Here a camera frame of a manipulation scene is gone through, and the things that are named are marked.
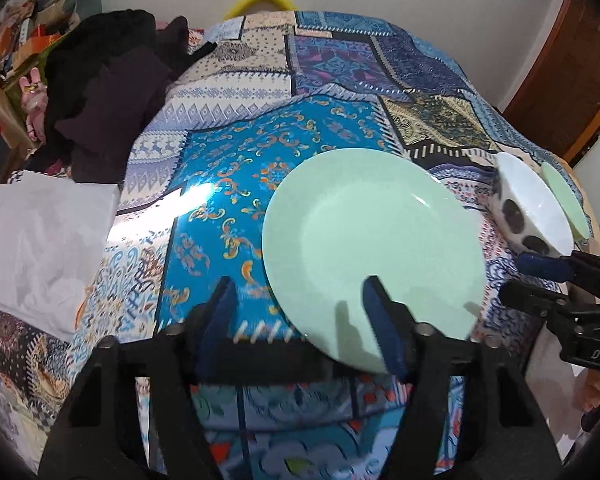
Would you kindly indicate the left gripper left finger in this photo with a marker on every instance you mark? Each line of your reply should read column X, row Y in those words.
column 220, row 309

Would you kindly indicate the yellow chair back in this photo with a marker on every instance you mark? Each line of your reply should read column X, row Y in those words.
column 241, row 7

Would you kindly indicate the blue patchwork tablecloth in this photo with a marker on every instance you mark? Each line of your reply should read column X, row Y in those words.
column 305, row 152

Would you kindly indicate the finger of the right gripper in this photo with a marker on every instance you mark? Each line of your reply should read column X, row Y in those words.
column 532, row 300
column 545, row 267

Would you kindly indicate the right hand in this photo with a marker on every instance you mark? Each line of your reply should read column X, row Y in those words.
column 587, row 391

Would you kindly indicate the grey green plush toy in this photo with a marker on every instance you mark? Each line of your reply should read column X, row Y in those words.
column 51, row 12

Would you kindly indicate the small mint green bowl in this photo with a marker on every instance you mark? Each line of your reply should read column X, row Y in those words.
column 566, row 198

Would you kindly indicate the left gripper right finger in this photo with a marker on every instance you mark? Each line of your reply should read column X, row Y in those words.
column 391, row 325

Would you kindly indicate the large mint green plate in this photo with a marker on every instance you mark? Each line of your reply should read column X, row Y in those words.
column 342, row 216

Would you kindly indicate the white bowl with dark spots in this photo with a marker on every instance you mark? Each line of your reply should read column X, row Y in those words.
column 526, row 212

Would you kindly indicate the green box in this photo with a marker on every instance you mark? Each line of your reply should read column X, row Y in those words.
column 33, row 53

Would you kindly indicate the white paper sheet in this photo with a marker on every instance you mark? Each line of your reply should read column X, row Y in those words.
column 53, row 233

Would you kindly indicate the black clothes pile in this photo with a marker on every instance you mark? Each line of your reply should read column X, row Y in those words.
column 105, row 82

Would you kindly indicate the brown wooden door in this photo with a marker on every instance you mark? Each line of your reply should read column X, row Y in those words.
column 557, row 105

